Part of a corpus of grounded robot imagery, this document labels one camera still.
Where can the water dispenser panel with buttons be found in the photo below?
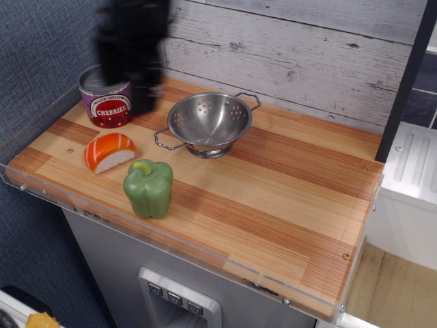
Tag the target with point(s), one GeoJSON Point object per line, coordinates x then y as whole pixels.
{"type": "Point", "coordinates": [172, 304]}

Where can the salmon nigiri sushi toy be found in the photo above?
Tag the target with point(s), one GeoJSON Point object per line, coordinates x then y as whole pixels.
{"type": "Point", "coordinates": [108, 151]}

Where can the grey toy fridge cabinet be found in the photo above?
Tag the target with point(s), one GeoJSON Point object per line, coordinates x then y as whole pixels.
{"type": "Point", "coordinates": [115, 259]}

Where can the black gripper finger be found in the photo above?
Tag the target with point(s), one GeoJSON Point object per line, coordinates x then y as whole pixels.
{"type": "Point", "coordinates": [145, 93]}
{"type": "Point", "coordinates": [112, 65]}

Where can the right black vertical post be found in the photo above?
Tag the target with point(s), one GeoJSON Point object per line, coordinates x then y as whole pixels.
{"type": "Point", "coordinates": [415, 59]}

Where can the green bell pepper toy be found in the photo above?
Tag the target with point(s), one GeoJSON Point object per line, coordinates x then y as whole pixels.
{"type": "Point", "coordinates": [148, 188]}

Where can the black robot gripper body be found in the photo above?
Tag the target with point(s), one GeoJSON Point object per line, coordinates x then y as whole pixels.
{"type": "Point", "coordinates": [135, 28]}

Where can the steel colander with handles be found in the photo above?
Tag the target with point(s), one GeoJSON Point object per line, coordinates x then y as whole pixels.
{"type": "Point", "coordinates": [209, 123]}

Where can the clear acrylic table guard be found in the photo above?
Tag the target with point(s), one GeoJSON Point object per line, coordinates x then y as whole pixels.
{"type": "Point", "coordinates": [285, 208]}

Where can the white toy sink unit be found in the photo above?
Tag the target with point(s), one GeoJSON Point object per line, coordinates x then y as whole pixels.
{"type": "Point", "coordinates": [403, 219]}

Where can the cherries can toy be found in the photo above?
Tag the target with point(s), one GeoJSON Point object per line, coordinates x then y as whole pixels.
{"type": "Point", "coordinates": [108, 106]}

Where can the yellow cloth object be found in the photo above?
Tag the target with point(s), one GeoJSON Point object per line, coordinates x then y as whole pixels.
{"type": "Point", "coordinates": [41, 320]}

